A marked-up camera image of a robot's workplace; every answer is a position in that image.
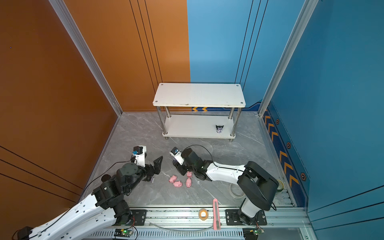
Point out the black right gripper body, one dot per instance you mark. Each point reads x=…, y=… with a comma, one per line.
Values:
x=183, y=168

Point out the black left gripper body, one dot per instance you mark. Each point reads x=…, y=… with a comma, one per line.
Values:
x=149, y=171

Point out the black purple figurine toy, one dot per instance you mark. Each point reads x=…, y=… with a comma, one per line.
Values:
x=219, y=128

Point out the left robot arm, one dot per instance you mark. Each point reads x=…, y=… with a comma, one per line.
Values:
x=104, y=207

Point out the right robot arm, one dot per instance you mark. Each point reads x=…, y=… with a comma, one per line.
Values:
x=256, y=183

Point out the white two-tier shelf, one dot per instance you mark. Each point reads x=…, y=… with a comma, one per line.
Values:
x=204, y=96

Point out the clear tape roll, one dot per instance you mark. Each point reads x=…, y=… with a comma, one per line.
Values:
x=236, y=192

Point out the small beige tape roll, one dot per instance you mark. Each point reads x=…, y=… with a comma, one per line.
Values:
x=203, y=214

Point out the pink utility knife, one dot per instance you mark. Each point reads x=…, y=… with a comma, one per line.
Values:
x=216, y=212

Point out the green circuit board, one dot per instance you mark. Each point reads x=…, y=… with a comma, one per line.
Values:
x=123, y=233

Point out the right circuit board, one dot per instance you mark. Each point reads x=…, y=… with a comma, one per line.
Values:
x=252, y=233

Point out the green tape roll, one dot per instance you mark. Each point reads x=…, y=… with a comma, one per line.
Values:
x=280, y=186

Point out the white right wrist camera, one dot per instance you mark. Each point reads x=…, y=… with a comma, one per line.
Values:
x=177, y=155

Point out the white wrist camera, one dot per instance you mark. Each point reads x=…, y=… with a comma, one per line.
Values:
x=139, y=155
x=177, y=155

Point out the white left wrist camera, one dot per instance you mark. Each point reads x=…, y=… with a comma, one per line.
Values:
x=139, y=155

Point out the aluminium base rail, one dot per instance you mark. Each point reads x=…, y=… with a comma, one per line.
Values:
x=184, y=224

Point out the aluminium corner post right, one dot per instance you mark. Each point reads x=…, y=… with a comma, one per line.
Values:
x=295, y=36

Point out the aluminium corner post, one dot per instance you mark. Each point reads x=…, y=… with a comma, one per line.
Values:
x=295, y=36
x=76, y=36

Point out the aluminium corner post left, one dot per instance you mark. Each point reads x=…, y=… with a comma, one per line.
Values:
x=76, y=36

